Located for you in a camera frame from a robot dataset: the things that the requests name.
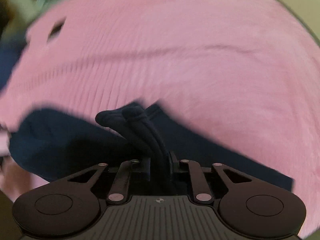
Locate black smartphone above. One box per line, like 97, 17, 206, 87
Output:
47, 18, 66, 42

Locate pink ribbed bed blanket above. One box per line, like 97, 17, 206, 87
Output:
1, 0, 319, 237

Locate navy fleece sweatpants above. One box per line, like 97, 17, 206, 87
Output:
9, 102, 293, 190

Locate blue clothes pile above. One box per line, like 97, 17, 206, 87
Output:
1, 34, 27, 90

